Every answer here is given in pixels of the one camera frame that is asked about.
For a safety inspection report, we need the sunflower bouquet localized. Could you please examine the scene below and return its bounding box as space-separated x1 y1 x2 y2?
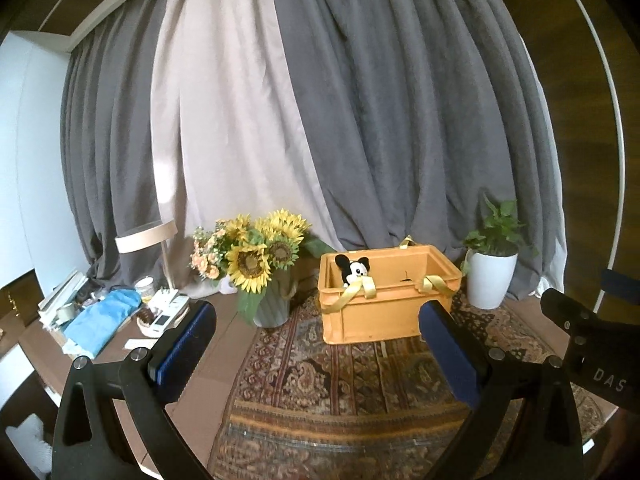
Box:
189 208 336 326

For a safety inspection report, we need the green potted plant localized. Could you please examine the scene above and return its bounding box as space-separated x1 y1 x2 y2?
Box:
462 195 538 276

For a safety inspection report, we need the white plant pot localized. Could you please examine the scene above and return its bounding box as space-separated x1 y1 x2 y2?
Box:
466 251 519 310

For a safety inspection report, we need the stack of white boards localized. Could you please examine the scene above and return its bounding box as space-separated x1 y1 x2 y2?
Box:
37 269 86 321

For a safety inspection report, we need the white bubble wrap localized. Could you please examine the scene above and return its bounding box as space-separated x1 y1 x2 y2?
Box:
5 412 53 478

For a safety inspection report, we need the wooden cabinet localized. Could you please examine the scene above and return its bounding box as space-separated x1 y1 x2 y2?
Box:
0 269 43 346

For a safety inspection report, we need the white cable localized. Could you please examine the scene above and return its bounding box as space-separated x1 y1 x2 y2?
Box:
549 0 626 272

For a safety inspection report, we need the patterned rug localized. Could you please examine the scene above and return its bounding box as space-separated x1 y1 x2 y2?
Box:
207 290 621 480

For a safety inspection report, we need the beige round lamp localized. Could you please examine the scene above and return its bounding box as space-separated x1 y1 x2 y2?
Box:
115 221 179 293

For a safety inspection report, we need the beige curtain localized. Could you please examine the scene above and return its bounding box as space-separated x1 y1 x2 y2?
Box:
150 0 346 296

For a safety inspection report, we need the white small box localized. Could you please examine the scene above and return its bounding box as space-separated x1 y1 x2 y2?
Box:
152 289 190 313

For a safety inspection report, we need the grey ribbed vase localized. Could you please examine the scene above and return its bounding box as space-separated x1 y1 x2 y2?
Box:
252 280 292 329

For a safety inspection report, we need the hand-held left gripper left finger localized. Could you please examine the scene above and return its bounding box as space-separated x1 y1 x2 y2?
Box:
50 299 218 480

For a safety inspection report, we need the mouse plush toy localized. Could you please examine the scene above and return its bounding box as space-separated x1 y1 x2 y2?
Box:
334 254 372 288

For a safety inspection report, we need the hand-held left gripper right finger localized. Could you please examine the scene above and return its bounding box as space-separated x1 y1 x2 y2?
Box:
419 300 586 480

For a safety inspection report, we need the yellow plastic crate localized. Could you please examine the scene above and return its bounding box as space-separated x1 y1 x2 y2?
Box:
318 235 463 345

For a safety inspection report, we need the blue cloth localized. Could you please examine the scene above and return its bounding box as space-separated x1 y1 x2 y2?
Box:
64 288 143 356

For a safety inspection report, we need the grey curtain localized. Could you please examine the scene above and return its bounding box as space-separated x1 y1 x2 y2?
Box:
60 0 568 301

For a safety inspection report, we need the white handheld device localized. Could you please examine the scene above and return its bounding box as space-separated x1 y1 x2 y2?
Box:
150 305 187 337

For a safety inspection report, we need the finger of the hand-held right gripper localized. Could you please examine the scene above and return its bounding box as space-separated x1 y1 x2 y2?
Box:
541 287 606 348
601 268 640 307

